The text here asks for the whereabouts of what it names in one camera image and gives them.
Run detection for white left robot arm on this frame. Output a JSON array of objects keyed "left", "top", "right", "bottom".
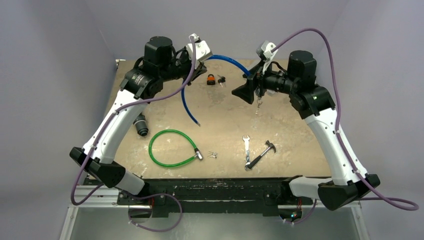
[{"left": 69, "top": 34, "right": 212, "bottom": 205}]

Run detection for silver green lock keys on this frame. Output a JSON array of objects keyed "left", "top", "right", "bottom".
[{"left": 207, "top": 151, "right": 218, "bottom": 159}]

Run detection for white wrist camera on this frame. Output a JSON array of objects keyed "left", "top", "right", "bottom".
[
  {"left": 185, "top": 33, "right": 213, "bottom": 69},
  {"left": 256, "top": 40, "right": 276, "bottom": 75}
]

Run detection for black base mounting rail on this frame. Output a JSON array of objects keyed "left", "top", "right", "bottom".
[{"left": 113, "top": 177, "right": 314, "bottom": 218}]

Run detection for silver open-end wrench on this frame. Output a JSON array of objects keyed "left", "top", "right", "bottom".
[{"left": 242, "top": 135, "right": 250, "bottom": 171}]

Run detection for green cable lock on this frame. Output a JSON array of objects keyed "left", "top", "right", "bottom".
[{"left": 148, "top": 129, "right": 204, "bottom": 169}]

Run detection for blue cable lock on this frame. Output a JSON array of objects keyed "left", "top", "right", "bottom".
[{"left": 180, "top": 54, "right": 251, "bottom": 127}]

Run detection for aluminium frame rail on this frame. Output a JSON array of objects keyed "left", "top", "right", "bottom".
[{"left": 60, "top": 187, "right": 370, "bottom": 240}]

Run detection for black head keys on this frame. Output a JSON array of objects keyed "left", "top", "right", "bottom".
[{"left": 217, "top": 75, "right": 226, "bottom": 88}]

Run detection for black corrugated hose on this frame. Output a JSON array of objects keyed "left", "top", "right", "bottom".
[{"left": 133, "top": 112, "right": 150, "bottom": 137}]

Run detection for small black handle hammer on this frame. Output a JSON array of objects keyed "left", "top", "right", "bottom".
[{"left": 245, "top": 140, "right": 277, "bottom": 170}]

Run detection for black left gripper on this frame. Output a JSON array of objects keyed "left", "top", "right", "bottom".
[{"left": 159, "top": 45, "right": 208, "bottom": 86}]

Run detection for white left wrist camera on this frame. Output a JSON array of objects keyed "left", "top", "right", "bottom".
[{"left": 185, "top": 33, "right": 213, "bottom": 69}]

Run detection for silver blue lock keys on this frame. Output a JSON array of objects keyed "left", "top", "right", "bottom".
[{"left": 255, "top": 97, "right": 263, "bottom": 115}]

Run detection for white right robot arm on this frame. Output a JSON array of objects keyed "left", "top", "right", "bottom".
[{"left": 231, "top": 50, "right": 381, "bottom": 211}]

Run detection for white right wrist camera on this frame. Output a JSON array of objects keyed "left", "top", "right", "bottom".
[{"left": 256, "top": 40, "right": 276, "bottom": 75}]

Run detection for orange black padlock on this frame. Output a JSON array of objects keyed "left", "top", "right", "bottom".
[{"left": 206, "top": 74, "right": 216, "bottom": 86}]

